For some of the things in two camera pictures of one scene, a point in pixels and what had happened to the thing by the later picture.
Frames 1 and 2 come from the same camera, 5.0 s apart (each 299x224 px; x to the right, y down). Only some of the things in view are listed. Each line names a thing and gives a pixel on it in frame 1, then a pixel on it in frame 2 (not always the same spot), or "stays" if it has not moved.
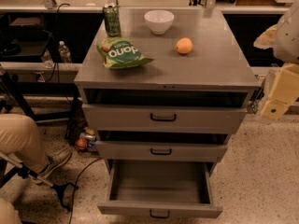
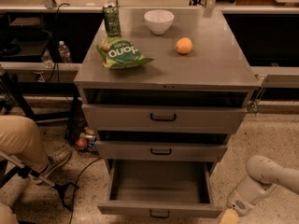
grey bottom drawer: (164, 189) stays
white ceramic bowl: (159, 21) stays
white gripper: (288, 41) to (239, 199)
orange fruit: (184, 45) stays
